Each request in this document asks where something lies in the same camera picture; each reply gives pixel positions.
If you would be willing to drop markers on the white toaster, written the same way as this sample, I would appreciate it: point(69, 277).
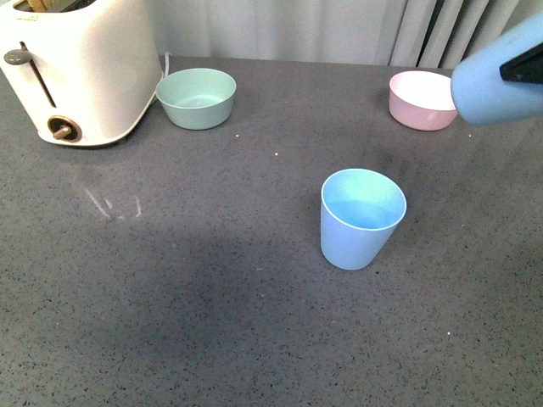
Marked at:
point(85, 71)

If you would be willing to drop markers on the pink bowl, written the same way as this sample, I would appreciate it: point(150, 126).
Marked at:
point(421, 100)

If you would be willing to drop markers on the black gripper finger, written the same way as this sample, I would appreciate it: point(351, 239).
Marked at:
point(527, 67)

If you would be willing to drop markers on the light green bowl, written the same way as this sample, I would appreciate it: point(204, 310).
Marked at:
point(197, 99)

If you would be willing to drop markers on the light blue cup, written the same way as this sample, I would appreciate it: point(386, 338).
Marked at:
point(481, 96)

